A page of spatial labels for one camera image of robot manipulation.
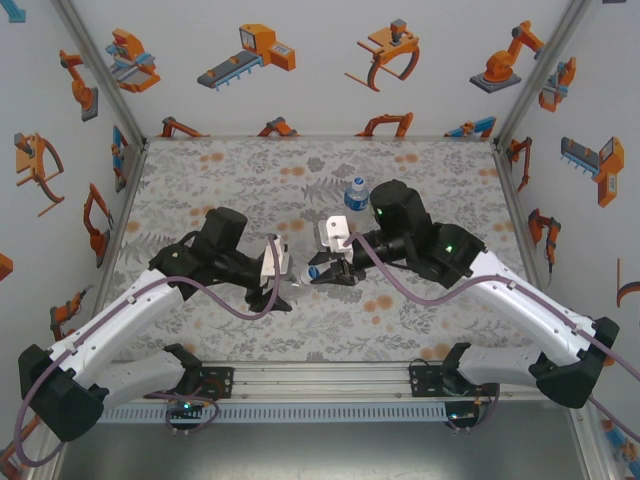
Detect aluminium side rail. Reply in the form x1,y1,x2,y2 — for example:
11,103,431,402
492,142,554,311
87,142,151,321

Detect small clear plastic bottle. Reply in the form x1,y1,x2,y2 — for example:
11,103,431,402
291,264,324,290

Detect floral tablecloth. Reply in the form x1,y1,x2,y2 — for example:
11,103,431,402
94,137,551,364

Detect aluminium frame post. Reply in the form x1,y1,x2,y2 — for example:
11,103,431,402
52,0,149,151
492,0,596,151

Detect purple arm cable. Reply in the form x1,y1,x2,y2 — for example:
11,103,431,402
342,233,640,444
14,233,281,469

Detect clear bottle with blue label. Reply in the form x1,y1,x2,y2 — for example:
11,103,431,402
343,175,372,213

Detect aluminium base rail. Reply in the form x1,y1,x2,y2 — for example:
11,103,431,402
107,360,546,402

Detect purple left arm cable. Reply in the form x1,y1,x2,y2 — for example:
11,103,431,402
14,233,281,469

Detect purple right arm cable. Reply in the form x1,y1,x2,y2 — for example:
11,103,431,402
342,233,640,444

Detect grey slotted cable duct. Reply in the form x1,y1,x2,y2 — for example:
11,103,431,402
102,402,449,425

